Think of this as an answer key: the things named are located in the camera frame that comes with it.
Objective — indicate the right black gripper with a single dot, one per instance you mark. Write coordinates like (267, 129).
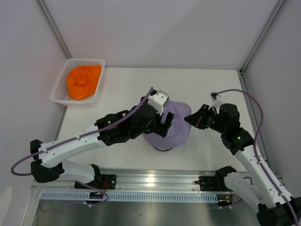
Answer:
(197, 119)

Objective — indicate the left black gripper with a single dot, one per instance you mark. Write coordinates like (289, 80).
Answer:
(162, 129)

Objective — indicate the purple bucket hat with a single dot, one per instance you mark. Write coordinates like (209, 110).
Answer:
(179, 131)

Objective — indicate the black wire hat stand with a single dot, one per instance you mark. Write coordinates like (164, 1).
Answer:
(163, 150)

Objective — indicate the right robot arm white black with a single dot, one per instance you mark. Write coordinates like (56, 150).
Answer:
(272, 203)

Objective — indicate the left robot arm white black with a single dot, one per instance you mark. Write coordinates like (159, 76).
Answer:
(53, 163)

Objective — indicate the red hat in basket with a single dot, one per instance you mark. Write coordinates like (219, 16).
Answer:
(82, 81)

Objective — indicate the white plastic basket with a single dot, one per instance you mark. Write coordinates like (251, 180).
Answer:
(60, 93)

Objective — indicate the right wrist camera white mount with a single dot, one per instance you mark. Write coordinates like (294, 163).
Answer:
(216, 100)

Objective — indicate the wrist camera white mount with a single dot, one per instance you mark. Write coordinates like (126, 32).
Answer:
(216, 100)
(157, 99)

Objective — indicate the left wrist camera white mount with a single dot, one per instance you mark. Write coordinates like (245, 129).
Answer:
(157, 99)

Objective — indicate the aluminium rail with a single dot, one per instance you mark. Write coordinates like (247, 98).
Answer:
(128, 180)

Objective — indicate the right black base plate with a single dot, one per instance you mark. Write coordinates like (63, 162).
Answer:
(210, 184)

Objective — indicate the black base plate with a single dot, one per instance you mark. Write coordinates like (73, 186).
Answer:
(210, 184)
(103, 182)

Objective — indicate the white slotted cable duct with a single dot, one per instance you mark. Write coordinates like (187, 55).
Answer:
(129, 197)

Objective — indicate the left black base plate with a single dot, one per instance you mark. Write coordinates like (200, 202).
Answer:
(103, 182)

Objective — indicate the right aluminium corner post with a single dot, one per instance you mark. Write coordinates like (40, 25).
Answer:
(263, 34)

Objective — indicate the aluminium corner post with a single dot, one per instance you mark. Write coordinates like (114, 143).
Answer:
(263, 34)
(53, 27)

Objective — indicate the left aluminium corner post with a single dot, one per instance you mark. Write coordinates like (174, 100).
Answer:
(53, 27)

